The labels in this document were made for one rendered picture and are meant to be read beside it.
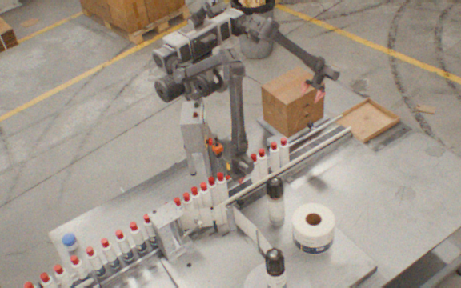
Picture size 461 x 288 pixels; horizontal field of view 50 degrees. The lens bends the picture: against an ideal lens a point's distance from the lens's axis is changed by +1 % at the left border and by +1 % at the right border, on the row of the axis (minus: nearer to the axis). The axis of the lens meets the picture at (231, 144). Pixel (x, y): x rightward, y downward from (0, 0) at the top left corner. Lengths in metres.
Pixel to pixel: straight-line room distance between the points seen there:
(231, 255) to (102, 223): 0.78
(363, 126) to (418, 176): 0.48
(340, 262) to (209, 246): 0.64
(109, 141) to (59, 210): 0.82
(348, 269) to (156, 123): 2.72
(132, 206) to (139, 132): 1.83
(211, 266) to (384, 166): 1.14
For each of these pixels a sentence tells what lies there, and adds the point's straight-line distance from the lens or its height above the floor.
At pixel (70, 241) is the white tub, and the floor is 0.90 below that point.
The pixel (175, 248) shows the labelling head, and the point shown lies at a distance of 2.45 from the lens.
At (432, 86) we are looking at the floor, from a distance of 4.92.
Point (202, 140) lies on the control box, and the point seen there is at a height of 1.37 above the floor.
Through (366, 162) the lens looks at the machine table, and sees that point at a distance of 2.92.
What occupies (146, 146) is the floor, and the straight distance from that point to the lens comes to 4.43.
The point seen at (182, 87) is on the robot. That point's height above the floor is 0.89.
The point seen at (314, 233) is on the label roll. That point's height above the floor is 1.02.
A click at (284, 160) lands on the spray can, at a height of 0.95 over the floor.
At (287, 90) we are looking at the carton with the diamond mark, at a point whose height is 1.12.
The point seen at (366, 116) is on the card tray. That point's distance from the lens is 3.21.
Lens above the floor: 2.91
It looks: 43 degrees down
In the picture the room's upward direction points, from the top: 8 degrees counter-clockwise
